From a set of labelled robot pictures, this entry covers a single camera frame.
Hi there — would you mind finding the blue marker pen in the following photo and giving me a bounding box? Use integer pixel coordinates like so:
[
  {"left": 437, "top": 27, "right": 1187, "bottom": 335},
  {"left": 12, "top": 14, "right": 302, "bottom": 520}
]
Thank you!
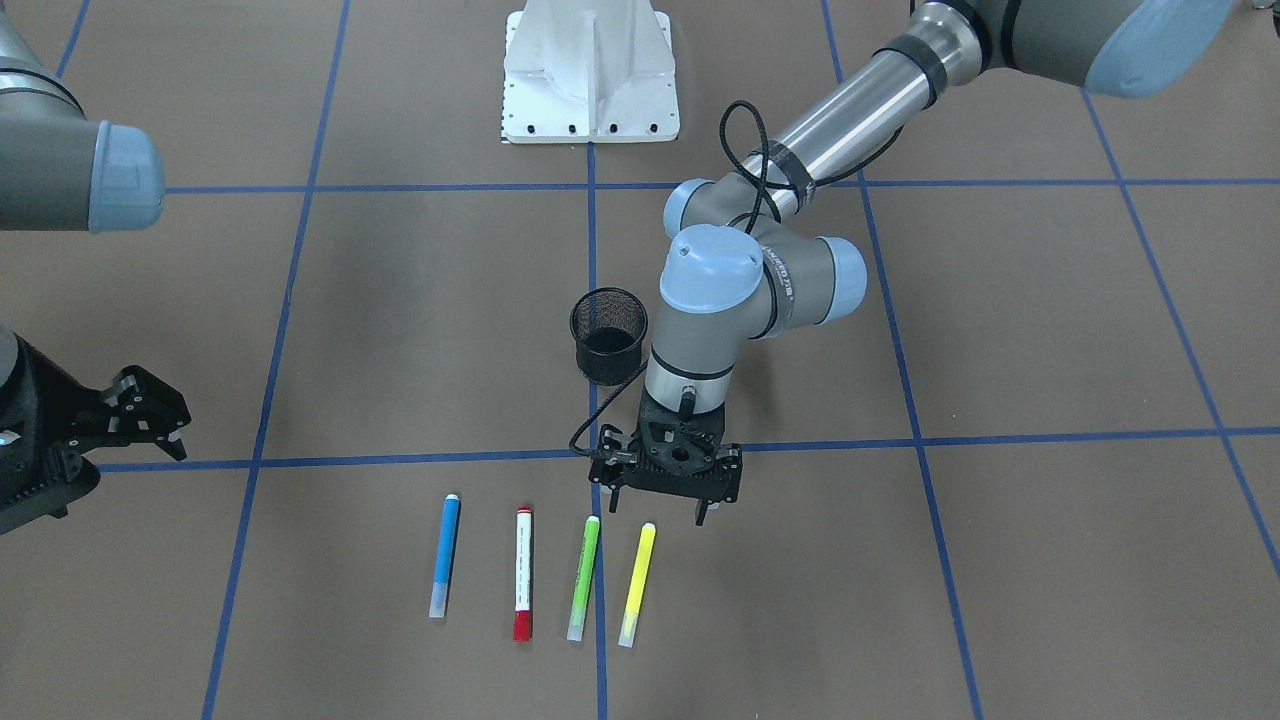
[{"left": 428, "top": 493, "right": 461, "bottom": 620}]

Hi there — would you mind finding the green highlighter pen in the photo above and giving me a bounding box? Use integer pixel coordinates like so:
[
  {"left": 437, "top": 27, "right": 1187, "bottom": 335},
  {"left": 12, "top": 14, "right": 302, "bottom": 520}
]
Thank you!
[{"left": 566, "top": 515, "right": 602, "bottom": 643}]

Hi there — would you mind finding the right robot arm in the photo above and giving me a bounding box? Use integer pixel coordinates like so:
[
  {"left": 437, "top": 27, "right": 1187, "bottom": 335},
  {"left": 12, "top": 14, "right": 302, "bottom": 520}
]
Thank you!
[{"left": 1, "top": 18, "right": 192, "bottom": 533}]

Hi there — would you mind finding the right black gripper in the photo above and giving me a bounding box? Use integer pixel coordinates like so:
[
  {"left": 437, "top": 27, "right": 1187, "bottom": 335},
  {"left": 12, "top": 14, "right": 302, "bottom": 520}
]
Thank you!
[{"left": 1, "top": 327, "right": 192, "bottom": 533}]

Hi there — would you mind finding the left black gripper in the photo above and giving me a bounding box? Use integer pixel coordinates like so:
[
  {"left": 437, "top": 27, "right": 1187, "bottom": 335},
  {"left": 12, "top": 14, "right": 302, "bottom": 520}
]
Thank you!
[{"left": 588, "top": 392, "right": 742, "bottom": 527}]

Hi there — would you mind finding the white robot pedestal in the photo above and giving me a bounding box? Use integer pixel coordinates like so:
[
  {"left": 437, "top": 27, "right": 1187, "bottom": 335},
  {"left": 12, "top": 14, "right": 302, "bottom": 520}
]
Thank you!
[{"left": 500, "top": 1, "right": 681, "bottom": 143}]

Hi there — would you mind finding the yellow highlighter pen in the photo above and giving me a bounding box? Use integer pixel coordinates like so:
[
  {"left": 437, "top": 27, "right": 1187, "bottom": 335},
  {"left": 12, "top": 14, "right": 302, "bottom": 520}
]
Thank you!
[{"left": 617, "top": 521, "right": 657, "bottom": 648}]

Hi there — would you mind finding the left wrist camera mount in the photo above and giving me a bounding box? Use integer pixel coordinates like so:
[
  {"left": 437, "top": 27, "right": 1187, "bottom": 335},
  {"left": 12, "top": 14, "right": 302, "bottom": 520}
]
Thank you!
[{"left": 637, "top": 391, "right": 726, "bottom": 477}]

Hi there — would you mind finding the red marker pen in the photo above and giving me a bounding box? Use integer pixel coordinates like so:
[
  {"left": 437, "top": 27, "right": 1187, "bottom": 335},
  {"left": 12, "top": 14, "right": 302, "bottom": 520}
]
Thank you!
[{"left": 512, "top": 505, "right": 532, "bottom": 643}]

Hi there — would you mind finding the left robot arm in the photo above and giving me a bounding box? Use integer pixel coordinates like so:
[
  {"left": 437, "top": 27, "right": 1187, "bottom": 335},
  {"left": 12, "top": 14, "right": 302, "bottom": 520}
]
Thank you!
[{"left": 585, "top": 1, "right": 1231, "bottom": 523}]

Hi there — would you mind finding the black mesh pen cup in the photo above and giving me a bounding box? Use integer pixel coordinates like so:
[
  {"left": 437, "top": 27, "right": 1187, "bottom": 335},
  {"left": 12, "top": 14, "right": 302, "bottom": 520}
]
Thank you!
[{"left": 570, "top": 287, "right": 648, "bottom": 386}]

